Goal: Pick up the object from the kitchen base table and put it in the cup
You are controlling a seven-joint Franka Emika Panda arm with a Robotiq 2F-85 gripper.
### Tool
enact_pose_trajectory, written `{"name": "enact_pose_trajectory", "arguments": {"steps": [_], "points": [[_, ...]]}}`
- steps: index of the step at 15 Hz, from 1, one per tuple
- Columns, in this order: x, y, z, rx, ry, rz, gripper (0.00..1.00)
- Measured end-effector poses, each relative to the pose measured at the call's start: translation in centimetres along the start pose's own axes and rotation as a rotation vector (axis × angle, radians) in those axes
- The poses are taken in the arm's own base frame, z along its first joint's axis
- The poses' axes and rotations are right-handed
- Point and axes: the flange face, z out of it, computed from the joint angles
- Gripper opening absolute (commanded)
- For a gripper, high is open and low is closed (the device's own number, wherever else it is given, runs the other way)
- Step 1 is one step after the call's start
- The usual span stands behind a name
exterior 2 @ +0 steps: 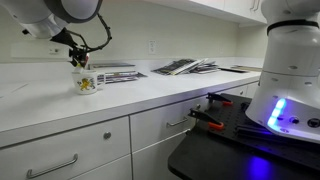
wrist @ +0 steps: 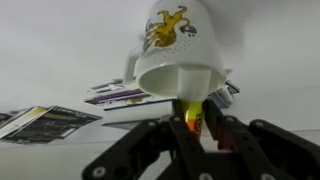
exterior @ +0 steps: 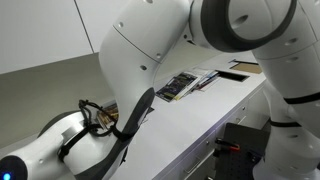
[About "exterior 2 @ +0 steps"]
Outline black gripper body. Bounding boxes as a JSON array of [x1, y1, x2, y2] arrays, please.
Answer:
[[49, 27, 88, 61]]

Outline white mug with yellow print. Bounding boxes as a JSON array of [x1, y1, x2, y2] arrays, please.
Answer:
[[71, 68, 107, 96]]

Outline dark hardcover book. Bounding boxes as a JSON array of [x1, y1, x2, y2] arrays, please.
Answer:
[[88, 62, 136, 74]]

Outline stack of colourful magazines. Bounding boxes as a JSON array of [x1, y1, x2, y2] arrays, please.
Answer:
[[96, 70, 148, 84]]

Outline wide white drawer with lock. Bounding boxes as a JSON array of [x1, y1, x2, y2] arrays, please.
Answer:
[[0, 115, 131, 180]]

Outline fanned open magazines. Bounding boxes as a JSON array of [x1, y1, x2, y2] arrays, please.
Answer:
[[151, 58, 209, 76]]

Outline white lower cabinet door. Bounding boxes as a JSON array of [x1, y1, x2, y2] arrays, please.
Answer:
[[131, 130, 189, 180]]

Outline dark magazine pile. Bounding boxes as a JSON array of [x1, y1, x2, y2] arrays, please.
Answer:
[[189, 61, 221, 75]]

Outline large black orange clamp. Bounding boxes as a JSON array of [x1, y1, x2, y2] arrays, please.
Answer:
[[187, 107, 225, 132]]

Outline small black orange clamp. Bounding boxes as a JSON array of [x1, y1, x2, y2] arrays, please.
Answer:
[[205, 92, 234, 108]]

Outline flat black tablet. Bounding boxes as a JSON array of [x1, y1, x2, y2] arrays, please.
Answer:
[[218, 65, 250, 74]]

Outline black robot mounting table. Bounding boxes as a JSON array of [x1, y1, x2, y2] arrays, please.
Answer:
[[168, 92, 320, 180]]

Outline small white corner drawer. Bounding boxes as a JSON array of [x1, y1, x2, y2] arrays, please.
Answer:
[[216, 81, 260, 99]]

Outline flat wooden board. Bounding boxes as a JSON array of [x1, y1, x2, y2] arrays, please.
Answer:
[[233, 64, 264, 73]]

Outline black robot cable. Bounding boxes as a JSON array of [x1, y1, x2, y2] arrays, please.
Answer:
[[64, 12, 113, 54]]

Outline white wall outlet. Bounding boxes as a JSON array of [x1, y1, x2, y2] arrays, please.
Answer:
[[147, 39, 157, 56]]

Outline long metal drawer handle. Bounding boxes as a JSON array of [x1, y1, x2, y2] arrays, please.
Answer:
[[26, 153, 79, 180]]

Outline short metal drawer handle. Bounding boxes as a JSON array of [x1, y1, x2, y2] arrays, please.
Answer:
[[166, 117, 189, 128]]

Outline white upper wall cabinet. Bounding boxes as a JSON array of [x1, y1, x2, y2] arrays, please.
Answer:
[[143, 0, 275, 26]]

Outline metal upper cabinet handles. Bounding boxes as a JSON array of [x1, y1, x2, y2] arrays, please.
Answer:
[[249, 0, 261, 12]]

